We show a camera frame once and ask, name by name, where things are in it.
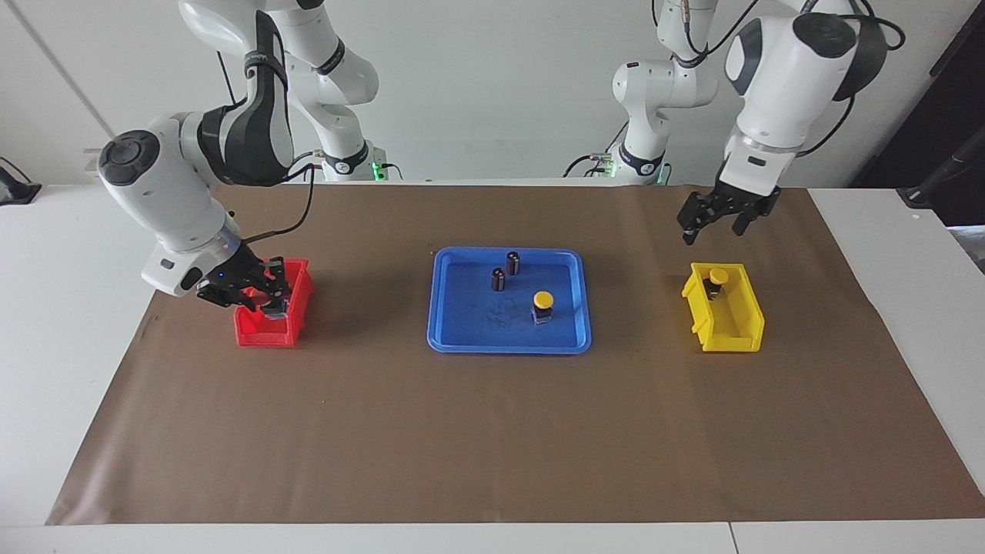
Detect red plastic bin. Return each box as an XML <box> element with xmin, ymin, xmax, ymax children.
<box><xmin>233</xmin><ymin>258</ymin><xmax>315</xmax><ymax>349</ymax></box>

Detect brown paper table mat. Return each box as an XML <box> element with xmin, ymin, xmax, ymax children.
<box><xmin>46</xmin><ymin>182</ymin><xmax>985</xmax><ymax>526</ymax></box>

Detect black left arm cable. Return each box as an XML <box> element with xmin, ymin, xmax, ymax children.
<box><xmin>654</xmin><ymin>0</ymin><xmax>905</xmax><ymax>159</ymax></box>

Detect black background panel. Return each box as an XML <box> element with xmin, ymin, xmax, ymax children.
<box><xmin>850</xmin><ymin>0</ymin><xmax>985</xmax><ymax>225</ymax></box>

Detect yellow plastic bin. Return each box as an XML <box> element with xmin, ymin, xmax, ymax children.
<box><xmin>681</xmin><ymin>262</ymin><xmax>766</xmax><ymax>353</ymax></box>

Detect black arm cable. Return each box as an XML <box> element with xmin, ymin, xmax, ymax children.
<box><xmin>654</xmin><ymin>0</ymin><xmax>905</xmax><ymax>159</ymax></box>
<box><xmin>215</xmin><ymin>46</ymin><xmax>318</xmax><ymax>245</ymax></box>

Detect black left base cable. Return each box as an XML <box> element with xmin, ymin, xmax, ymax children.
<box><xmin>562</xmin><ymin>119</ymin><xmax>628</xmax><ymax>179</ymax></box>

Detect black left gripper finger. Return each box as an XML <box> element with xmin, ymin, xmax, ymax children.
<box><xmin>677</xmin><ymin>194</ymin><xmax>716</xmax><ymax>245</ymax></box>
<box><xmin>733</xmin><ymin>204</ymin><xmax>774</xmax><ymax>237</ymax></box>

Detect black right base cable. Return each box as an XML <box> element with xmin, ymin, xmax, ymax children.
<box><xmin>283</xmin><ymin>150</ymin><xmax>320</xmax><ymax>183</ymax></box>

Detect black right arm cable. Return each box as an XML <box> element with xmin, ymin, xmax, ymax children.
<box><xmin>215</xmin><ymin>46</ymin><xmax>318</xmax><ymax>245</ymax></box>

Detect blue plastic tray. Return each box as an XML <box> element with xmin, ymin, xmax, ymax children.
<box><xmin>427</xmin><ymin>246</ymin><xmax>593</xmax><ymax>355</ymax></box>

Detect black clamp mount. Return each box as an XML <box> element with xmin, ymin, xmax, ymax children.
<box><xmin>0</xmin><ymin>158</ymin><xmax>43</xmax><ymax>207</ymax></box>

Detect black base cable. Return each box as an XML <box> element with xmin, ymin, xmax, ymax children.
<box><xmin>283</xmin><ymin>150</ymin><xmax>320</xmax><ymax>183</ymax></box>
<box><xmin>562</xmin><ymin>119</ymin><xmax>628</xmax><ymax>179</ymax></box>

